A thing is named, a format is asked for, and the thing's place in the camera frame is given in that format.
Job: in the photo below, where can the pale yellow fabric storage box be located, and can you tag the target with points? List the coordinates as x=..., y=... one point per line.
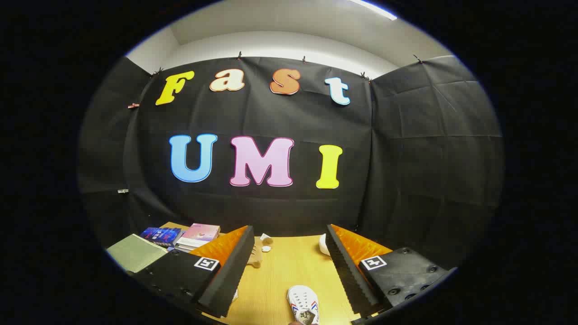
x=135, y=253

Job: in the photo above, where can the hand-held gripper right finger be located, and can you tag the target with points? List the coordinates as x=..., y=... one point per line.
x=350, y=275

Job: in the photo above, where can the brown plush toy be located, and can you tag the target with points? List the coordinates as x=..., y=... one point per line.
x=257, y=258

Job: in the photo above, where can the pink book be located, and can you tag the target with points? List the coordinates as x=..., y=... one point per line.
x=201, y=232

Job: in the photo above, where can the white plush toy red label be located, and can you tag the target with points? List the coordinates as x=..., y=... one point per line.
x=324, y=246

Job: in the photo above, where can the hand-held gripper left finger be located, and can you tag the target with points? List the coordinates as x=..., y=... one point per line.
x=230, y=275

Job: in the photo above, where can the dark blue book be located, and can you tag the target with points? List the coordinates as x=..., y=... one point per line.
x=160, y=235

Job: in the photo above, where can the black backdrop cloth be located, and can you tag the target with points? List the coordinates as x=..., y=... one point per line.
x=406, y=158

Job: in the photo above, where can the grey book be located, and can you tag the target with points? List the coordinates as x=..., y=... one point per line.
x=189, y=246

